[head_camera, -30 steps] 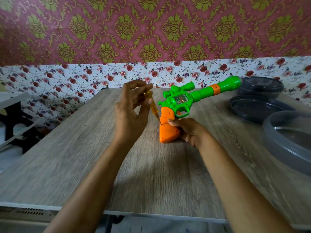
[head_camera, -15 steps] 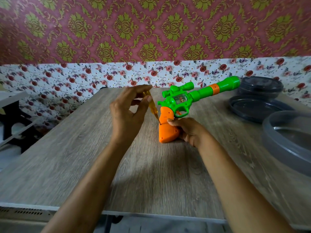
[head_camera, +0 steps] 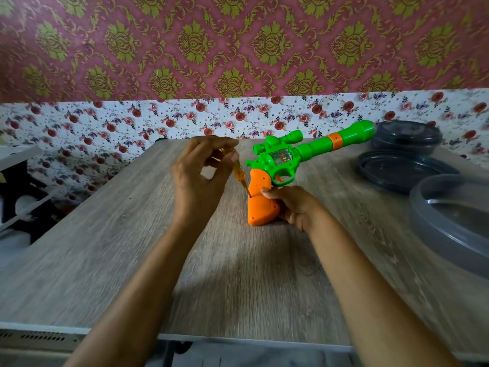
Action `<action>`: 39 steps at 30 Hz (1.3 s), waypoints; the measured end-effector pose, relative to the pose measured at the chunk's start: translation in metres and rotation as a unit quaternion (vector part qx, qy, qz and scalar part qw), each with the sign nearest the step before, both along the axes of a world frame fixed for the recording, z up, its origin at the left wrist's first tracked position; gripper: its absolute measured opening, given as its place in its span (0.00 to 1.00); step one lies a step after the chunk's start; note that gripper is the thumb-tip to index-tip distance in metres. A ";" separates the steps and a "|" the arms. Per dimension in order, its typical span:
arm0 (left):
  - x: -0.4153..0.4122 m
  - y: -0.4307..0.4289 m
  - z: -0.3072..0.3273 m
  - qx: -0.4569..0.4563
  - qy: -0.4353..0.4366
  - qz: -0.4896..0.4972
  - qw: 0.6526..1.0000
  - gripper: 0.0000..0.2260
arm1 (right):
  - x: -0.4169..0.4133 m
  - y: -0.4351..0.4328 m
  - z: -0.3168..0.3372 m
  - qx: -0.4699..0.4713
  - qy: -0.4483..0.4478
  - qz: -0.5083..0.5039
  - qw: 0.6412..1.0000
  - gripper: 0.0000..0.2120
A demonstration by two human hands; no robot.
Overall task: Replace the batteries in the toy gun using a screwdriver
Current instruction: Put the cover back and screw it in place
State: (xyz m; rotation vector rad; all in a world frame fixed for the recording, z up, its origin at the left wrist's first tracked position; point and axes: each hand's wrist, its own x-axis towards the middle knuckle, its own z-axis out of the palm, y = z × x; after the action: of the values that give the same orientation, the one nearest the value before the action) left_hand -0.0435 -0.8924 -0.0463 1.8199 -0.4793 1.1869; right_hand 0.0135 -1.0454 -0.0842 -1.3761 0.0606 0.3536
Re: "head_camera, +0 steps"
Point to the person's left hand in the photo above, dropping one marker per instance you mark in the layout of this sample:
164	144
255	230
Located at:
191	187

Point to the person's right hand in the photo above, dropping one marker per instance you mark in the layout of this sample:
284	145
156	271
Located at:
301	208

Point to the person's left thumb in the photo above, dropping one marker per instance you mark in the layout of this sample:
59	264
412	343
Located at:
226	171

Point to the person's right thumb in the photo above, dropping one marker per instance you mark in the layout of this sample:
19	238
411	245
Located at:
273	193

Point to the yellow screwdriver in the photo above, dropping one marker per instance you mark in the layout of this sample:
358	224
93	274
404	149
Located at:
240	172

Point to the green and orange toy gun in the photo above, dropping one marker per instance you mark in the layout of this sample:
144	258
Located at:
260	210

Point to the person's left forearm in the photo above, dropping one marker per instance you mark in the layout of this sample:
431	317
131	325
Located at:
149	286

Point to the person's right forearm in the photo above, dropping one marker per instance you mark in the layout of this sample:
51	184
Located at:
366	298

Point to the grey round lid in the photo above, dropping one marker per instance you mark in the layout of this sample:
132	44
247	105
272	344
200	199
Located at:
401	172

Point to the small grey lidded container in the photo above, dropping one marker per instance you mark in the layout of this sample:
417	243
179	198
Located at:
407	136

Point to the large grey round container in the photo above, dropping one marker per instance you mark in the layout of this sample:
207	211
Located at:
450	225

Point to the white shelf rack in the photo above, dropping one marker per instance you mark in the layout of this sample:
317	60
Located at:
23	210

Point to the black cabinet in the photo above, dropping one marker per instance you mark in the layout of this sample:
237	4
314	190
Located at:
17	179

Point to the white vented appliance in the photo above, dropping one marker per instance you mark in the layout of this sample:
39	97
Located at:
38	337

